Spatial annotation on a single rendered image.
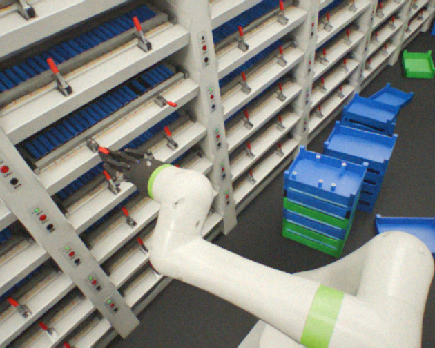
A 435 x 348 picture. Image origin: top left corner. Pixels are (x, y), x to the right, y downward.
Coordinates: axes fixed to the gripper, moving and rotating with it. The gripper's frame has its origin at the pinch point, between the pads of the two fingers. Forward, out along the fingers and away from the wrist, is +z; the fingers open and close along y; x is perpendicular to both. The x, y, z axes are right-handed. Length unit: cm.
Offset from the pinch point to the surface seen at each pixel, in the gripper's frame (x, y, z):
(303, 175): -57, 71, -11
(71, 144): 4.7, -4.8, 9.9
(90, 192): -15.5, -6.3, 16.1
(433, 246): -108, 100, -60
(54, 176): 0.5, -13.8, 7.5
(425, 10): -72, 321, 25
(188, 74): 3.3, 42.3, 9.8
